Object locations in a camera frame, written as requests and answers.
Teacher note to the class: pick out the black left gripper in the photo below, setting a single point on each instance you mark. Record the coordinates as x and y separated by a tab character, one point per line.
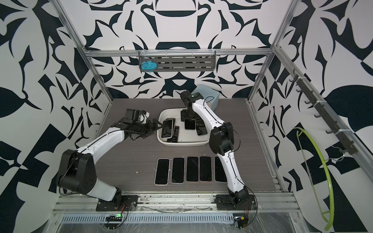
149	129

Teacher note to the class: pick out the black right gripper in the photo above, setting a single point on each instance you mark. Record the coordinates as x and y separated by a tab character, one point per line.
194	117

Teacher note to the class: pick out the phone light blue case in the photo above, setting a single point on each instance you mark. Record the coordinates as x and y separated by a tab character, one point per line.
201	128

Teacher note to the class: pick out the phone white case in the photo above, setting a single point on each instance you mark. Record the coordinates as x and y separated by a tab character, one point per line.
162	171

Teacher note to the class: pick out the phone dark case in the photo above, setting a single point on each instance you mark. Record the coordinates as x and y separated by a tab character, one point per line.
192	170

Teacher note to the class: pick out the phone grey case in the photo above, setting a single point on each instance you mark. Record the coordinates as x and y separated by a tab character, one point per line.
178	170

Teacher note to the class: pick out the phone pink case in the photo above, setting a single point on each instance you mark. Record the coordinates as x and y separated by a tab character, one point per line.
219	171
205	173

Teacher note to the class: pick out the phone pale blue case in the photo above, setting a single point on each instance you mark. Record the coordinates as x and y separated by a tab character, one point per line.
190	124

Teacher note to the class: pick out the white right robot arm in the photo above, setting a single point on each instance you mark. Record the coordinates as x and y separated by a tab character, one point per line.
221	142

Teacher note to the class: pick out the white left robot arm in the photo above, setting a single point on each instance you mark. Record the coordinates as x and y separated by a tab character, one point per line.
77	172

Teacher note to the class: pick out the phone cream case in basin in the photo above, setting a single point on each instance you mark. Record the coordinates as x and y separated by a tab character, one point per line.
168	128

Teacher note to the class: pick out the white storage basin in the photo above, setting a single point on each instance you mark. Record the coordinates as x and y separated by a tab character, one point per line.
182	137

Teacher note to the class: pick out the phone dark lying in basin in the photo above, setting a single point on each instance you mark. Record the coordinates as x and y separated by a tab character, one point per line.
174	138

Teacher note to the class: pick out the light blue drawer cabinet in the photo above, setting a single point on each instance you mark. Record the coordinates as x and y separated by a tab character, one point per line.
209	93

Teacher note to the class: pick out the blue crumpled cloth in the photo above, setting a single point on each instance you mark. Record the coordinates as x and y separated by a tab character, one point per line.
149	66

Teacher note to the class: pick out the small electronics board left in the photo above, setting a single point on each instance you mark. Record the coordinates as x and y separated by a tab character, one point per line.
114	218

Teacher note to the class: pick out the small electronics board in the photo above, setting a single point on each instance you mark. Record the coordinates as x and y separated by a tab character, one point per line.
240	222
114	218

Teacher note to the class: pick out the small electronics board right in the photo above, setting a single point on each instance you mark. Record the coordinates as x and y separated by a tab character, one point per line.
240	222

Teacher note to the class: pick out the grey slotted wall rack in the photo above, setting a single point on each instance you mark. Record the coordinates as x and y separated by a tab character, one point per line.
180	60

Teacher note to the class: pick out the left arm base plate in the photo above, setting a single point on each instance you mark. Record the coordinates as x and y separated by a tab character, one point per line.
126	201

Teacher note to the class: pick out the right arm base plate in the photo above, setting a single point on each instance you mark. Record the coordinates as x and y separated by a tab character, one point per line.
229	203

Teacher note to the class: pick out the dark wall hook rail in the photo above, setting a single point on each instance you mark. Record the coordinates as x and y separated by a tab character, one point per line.
325	111

